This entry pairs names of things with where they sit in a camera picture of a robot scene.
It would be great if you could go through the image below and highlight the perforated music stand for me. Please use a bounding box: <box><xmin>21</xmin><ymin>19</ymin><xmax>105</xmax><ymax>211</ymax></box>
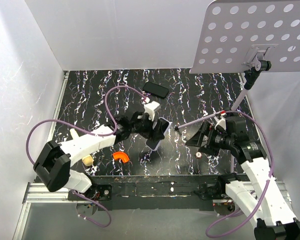
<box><xmin>173</xmin><ymin>0</ymin><xmax>300</xmax><ymax>174</ymax></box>

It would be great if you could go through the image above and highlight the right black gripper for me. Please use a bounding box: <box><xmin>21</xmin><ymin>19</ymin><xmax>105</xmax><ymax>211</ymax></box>
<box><xmin>185</xmin><ymin>121</ymin><xmax>234</xmax><ymax>157</ymax></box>

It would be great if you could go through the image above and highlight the small round coin object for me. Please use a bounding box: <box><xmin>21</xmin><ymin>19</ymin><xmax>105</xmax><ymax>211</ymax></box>
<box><xmin>195</xmin><ymin>152</ymin><xmax>202</xmax><ymax>159</ymax></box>

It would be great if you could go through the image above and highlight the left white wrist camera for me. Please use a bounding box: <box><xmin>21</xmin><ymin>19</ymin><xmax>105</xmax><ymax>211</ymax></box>
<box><xmin>137</xmin><ymin>100</ymin><xmax>161</xmax><ymax>122</ymax></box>

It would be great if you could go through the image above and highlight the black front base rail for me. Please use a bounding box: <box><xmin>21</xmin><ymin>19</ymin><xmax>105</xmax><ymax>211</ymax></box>
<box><xmin>57</xmin><ymin>174</ymin><xmax>266</xmax><ymax>213</ymax></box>

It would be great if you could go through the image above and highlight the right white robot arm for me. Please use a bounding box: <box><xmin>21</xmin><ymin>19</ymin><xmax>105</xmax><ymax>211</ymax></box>
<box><xmin>186</xmin><ymin>116</ymin><xmax>300</xmax><ymax>240</ymax></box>

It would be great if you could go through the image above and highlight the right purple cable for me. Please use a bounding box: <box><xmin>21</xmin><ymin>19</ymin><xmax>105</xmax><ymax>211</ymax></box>
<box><xmin>204</xmin><ymin>109</ymin><xmax>277</xmax><ymax>238</ymax></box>

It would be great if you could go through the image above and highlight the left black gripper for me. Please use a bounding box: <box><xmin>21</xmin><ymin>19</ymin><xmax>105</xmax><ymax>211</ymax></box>
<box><xmin>129</xmin><ymin>111</ymin><xmax>164</xmax><ymax>142</ymax></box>

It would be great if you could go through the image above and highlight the cream wooden pestle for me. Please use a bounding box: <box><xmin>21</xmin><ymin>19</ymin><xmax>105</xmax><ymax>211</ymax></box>
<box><xmin>70</xmin><ymin>128</ymin><xmax>94</xmax><ymax>167</ymax></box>

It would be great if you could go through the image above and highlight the lavender phone case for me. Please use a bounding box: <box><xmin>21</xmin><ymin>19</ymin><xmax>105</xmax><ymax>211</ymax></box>
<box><xmin>145</xmin><ymin>117</ymin><xmax>171</xmax><ymax>151</ymax></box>

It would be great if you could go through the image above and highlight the orange curved pipe piece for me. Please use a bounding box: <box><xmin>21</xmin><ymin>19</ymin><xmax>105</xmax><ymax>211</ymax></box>
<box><xmin>112</xmin><ymin>151</ymin><xmax>130</xmax><ymax>164</ymax></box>

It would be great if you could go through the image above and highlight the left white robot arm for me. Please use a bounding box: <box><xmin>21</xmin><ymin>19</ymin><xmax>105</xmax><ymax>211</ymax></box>
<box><xmin>33</xmin><ymin>111</ymin><xmax>171</xmax><ymax>200</ymax></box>

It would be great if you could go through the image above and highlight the black phone on table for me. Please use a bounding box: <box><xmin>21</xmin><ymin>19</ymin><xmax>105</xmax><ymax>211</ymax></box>
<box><xmin>142</xmin><ymin>82</ymin><xmax>169</xmax><ymax>99</ymax></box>

